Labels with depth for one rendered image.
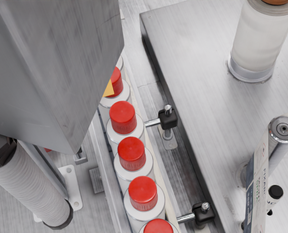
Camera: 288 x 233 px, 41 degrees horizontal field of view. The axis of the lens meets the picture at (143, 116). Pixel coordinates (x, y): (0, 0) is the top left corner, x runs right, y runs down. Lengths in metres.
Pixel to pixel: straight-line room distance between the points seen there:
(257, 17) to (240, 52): 0.10
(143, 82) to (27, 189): 0.52
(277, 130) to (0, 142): 0.35
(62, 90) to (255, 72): 0.57
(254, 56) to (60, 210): 0.44
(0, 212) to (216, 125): 0.42
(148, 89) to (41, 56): 0.64
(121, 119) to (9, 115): 0.27
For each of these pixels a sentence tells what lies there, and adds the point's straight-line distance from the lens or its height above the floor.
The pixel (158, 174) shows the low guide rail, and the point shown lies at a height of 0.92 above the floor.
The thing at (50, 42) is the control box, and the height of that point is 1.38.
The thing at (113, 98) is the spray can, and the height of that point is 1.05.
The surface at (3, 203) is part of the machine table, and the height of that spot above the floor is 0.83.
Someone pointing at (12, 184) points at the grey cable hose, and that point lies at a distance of 0.31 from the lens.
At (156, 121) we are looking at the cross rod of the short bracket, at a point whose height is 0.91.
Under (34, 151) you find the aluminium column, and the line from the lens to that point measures 0.54.
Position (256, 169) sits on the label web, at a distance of 0.56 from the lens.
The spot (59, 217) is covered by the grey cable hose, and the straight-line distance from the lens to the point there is 0.42.
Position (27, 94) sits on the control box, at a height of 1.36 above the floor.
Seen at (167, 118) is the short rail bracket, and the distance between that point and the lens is 0.67.
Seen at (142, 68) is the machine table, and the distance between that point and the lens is 0.83.
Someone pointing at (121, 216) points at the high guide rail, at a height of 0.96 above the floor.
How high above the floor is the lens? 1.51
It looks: 62 degrees down
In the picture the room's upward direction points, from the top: 6 degrees counter-clockwise
